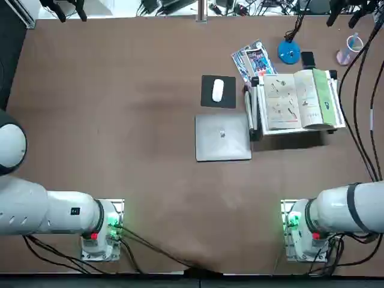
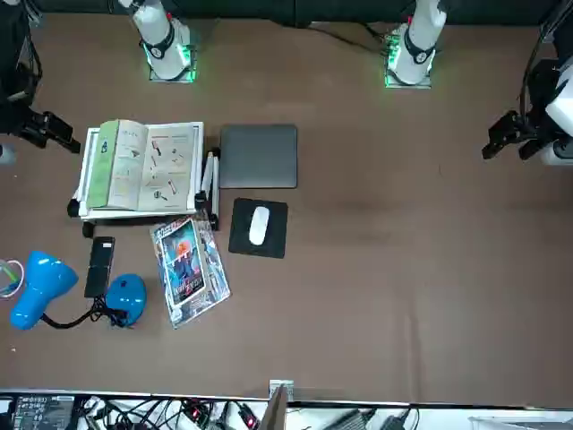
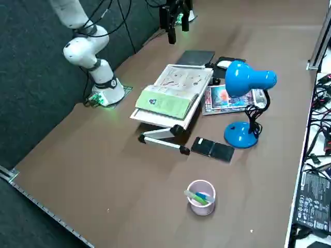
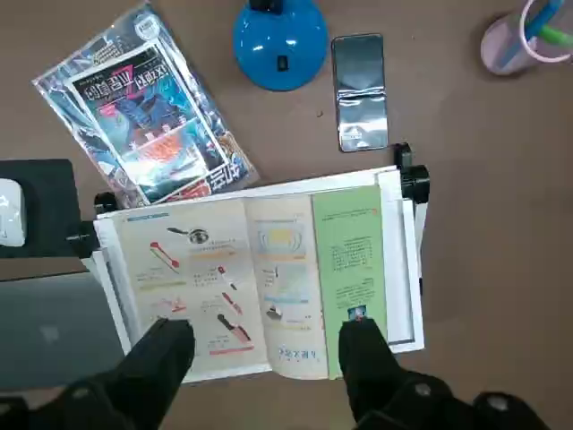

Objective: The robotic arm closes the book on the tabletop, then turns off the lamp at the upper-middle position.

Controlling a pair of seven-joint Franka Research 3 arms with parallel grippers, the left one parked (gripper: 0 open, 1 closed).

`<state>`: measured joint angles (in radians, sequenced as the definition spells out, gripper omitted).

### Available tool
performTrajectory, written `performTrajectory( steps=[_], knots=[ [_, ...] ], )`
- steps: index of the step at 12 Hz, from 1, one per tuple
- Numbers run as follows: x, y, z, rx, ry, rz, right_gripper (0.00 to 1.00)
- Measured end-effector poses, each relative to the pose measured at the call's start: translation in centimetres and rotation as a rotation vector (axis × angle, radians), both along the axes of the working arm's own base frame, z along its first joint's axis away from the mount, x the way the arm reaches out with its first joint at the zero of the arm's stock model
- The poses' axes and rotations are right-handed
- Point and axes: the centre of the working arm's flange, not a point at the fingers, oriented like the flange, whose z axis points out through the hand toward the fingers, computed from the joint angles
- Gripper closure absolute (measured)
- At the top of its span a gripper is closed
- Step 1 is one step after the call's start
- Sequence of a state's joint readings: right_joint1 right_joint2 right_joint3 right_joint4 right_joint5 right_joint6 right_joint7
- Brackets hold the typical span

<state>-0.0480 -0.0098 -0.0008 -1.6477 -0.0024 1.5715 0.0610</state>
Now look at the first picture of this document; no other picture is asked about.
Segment green cover recipe book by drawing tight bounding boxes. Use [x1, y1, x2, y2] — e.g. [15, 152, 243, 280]
[263, 68, 337, 131]

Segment black foldable phone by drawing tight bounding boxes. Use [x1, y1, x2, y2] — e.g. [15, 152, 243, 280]
[300, 51, 317, 68]

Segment pink mesh pen cup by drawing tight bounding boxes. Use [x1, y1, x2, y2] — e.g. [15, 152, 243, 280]
[335, 33, 365, 65]

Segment black mouse pad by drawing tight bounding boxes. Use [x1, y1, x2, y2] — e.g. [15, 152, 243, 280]
[200, 74, 237, 109]

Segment white folding laptop stand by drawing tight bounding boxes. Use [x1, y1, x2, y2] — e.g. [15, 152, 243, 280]
[243, 69, 347, 142]

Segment blue cover magazine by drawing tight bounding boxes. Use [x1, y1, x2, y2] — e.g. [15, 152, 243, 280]
[244, 47, 278, 77]

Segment blue pen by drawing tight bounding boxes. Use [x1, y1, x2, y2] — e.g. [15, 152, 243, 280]
[347, 32, 362, 52]

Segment aluminium profile post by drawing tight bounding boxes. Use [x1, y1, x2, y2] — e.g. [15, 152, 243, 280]
[196, 0, 208, 24]

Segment black left arm base cable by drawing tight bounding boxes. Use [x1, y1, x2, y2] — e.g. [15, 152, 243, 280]
[113, 223, 223, 275]

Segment blue desk lamp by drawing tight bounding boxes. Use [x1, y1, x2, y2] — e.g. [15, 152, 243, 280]
[277, 7, 305, 65]

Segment manga art magazine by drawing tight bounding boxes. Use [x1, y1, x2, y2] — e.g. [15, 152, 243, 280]
[230, 38, 278, 84]

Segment grey closed laptop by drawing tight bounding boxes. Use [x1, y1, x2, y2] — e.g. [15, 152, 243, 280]
[194, 113, 253, 163]

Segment aluminium rail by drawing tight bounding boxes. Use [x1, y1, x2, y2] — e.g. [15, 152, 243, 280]
[11, 0, 36, 29]

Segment white computer mouse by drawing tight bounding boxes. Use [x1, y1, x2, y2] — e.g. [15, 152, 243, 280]
[211, 79, 225, 103]

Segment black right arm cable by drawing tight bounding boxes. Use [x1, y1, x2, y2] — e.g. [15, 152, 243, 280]
[337, 25, 384, 182]

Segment black tripod legs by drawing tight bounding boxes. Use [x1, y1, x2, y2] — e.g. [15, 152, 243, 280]
[326, 0, 365, 29]
[40, 0, 88, 23]

